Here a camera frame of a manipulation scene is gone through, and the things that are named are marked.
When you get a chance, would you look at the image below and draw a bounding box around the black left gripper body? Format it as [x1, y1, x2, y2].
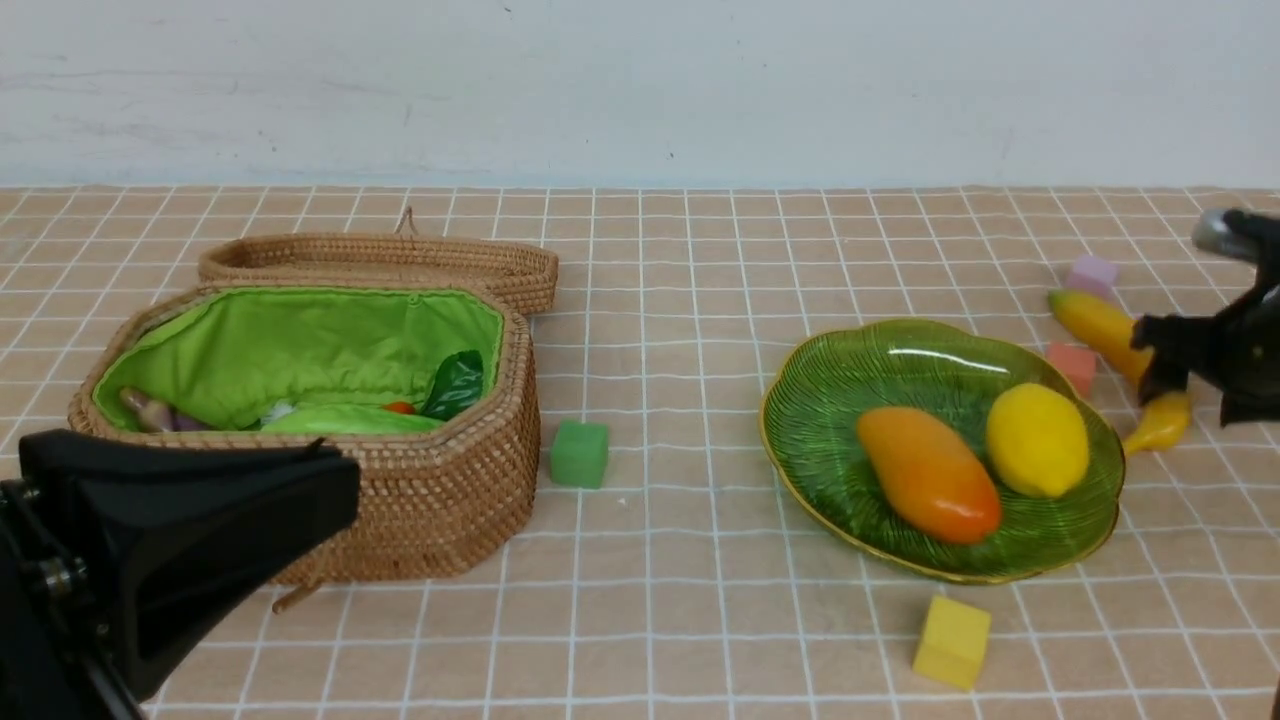
[1, 430, 361, 719]

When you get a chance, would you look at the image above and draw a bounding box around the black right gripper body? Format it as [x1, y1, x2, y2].
[1132, 284, 1279, 427]

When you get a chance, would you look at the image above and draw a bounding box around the yellow toy banana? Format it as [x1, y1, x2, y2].
[1047, 288, 1193, 456]

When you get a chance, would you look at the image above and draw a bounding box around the purple toy eggplant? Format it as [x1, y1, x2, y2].
[118, 386, 212, 433]

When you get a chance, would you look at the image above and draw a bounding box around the yellow toy lemon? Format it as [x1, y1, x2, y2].
[986, 383, 1091, 498]

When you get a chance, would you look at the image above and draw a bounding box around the orange toy mango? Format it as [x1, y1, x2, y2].
[855, 406, 1004, 546]

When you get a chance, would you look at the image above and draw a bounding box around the orange toy carrot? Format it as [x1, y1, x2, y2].
[381, 348, 485, 421]

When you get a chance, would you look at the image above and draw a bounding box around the green toy cucumber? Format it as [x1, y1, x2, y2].
[257, 401, 445, 436]

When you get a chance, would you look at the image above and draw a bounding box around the pink foam cube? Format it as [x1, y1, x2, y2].
[1044, 342, 1098, 398]

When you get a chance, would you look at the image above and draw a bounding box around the lilac foam cube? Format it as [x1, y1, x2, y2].
[1062, 255, 1117, 302]

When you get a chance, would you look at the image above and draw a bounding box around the green fabric basket liner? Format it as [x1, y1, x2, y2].
[91, 287, 506, 432]

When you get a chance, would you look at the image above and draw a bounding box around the woven rattan basket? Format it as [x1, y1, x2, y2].
[68, 282, 540, 611]

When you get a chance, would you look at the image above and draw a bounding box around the yellow foam cube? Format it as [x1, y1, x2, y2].
[911, 594, 992, 691]

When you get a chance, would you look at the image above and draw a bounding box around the woven rattan basket lid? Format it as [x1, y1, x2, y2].
[198, 209, 561, 314]

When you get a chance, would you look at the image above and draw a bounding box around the green glass leaf plate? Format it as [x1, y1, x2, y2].
[758, 318, 1126, 585]

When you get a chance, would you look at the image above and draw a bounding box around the green foam cube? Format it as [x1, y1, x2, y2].
[550, 419, 611, 489]

